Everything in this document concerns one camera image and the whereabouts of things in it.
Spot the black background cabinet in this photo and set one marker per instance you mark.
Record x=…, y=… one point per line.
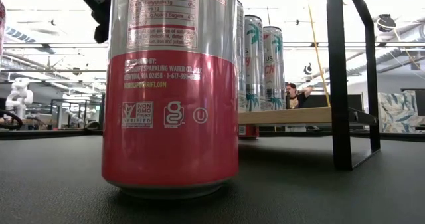
x=318, y=102

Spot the leaf patterned cushion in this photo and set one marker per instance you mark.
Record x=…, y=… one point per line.
x=398, y=111

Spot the person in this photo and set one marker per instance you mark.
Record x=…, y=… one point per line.
x=295, y=99

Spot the wooden shelf black metal frame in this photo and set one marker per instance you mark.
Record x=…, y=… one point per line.
x=285, y=115

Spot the silver Celsius Peach Vibe can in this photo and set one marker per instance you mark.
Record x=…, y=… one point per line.
x=241, y=67
x=255, y=67
x=274, y=84

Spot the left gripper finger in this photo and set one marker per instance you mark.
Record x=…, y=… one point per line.
x=103, y=28

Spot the pink white Spindrift can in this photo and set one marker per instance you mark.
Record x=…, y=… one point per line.
x=171, y=117

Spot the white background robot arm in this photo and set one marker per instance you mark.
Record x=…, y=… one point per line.
x=20, y=94

